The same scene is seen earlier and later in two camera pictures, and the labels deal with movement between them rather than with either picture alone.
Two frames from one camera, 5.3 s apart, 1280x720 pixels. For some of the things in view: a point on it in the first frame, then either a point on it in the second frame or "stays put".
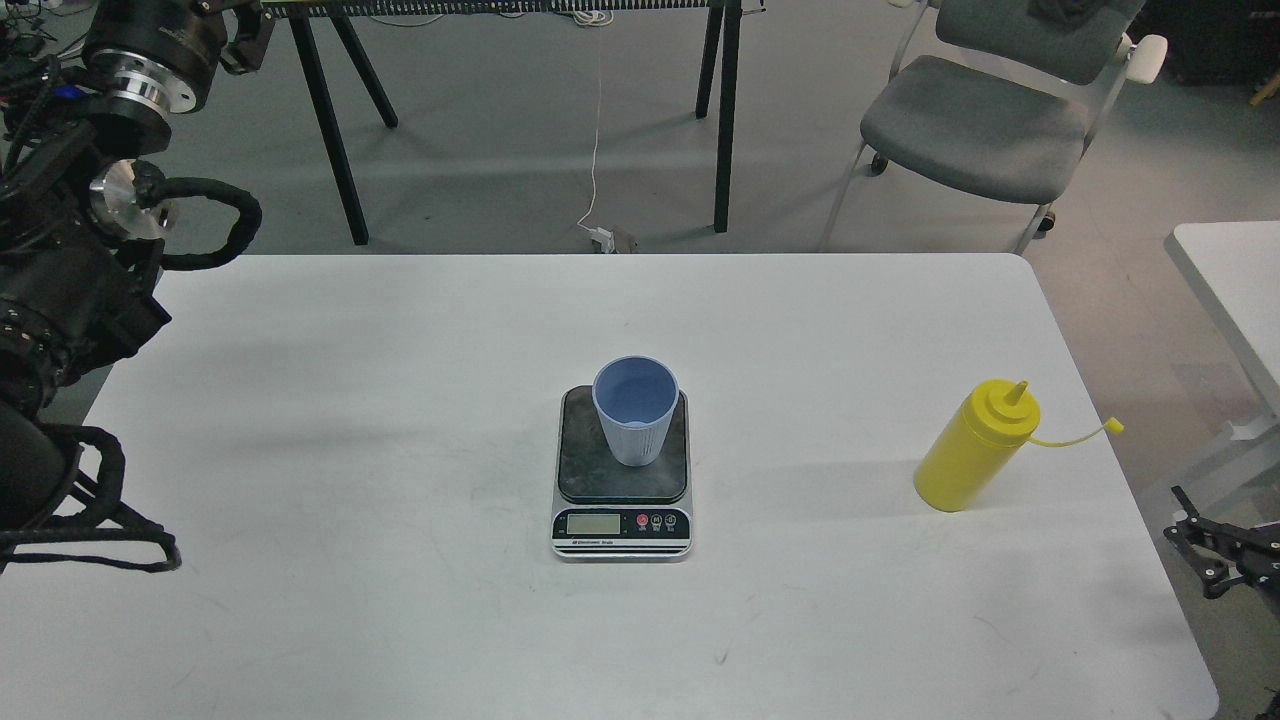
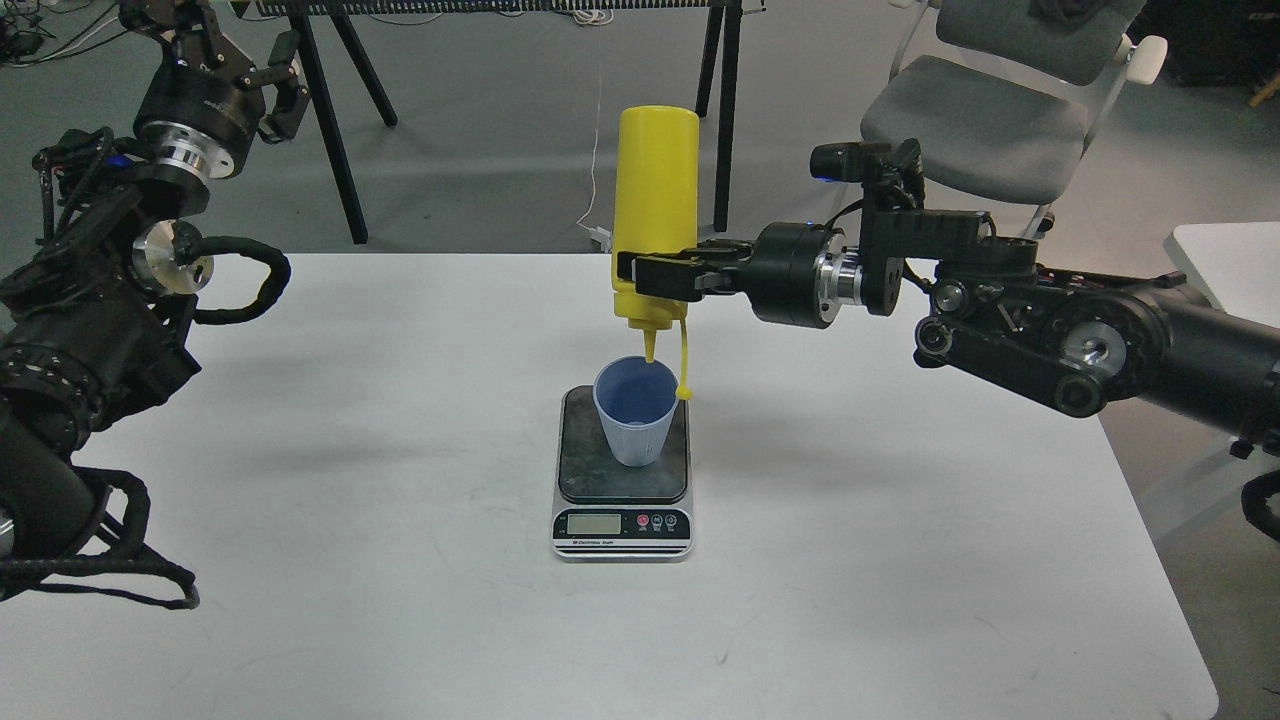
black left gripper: x=167 y=52 -> x=198 y=104
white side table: x=1233 y=269 stays put
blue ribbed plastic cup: x=636 y=397 stays put
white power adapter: x=606 y=237 stays put
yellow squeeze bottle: x=979 y=440 -> x=655 y=206
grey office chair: x=1012 y=115 stays put
